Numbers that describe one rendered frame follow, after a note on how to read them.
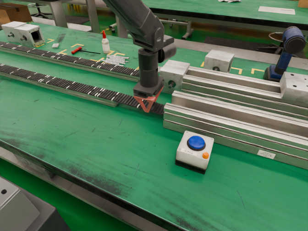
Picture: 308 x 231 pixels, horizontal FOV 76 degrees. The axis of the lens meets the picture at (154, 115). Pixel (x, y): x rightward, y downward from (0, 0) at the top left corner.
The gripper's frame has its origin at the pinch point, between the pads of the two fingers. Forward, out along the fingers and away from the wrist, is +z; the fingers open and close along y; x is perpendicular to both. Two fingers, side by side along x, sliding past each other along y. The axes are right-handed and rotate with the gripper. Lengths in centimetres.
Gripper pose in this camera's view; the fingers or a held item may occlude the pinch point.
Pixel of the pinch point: (149, 105)
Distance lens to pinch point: 67.8
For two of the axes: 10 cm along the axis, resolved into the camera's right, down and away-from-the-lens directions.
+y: 3.9, -6.1, 6.9
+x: -9.2, -2.5, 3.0
